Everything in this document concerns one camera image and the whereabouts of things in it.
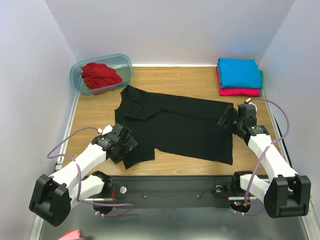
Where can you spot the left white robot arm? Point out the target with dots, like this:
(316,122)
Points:
(55,195)

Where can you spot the clear blue plastic bin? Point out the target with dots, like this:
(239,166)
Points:
(120,62)

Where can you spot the folded green t shirt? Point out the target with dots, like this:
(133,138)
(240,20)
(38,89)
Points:
(262,78)

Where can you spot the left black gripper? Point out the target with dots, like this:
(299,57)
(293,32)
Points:
(129,144)

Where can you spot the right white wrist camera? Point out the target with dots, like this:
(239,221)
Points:
(249,101)

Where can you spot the folded pink t shirt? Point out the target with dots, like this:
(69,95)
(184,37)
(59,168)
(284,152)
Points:
(229,91)

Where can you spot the pink cloth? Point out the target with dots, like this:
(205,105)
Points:
(72,235)

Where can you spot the black t shirt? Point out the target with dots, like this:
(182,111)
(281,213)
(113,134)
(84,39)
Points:
(174,124)

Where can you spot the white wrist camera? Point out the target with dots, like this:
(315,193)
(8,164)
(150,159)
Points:
(249,101)
(107,129)

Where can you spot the folded blue t shirt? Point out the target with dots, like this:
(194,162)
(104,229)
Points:
(239,73)

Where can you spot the red t shirt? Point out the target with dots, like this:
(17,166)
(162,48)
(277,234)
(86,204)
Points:
(99,75)

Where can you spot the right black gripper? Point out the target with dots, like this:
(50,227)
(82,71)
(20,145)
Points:
(225,116)

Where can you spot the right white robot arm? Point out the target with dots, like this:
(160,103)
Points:
(286,194)

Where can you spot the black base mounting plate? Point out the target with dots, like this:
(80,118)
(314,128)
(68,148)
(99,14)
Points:
(180,191)

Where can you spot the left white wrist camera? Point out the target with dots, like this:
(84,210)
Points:
(107,129)

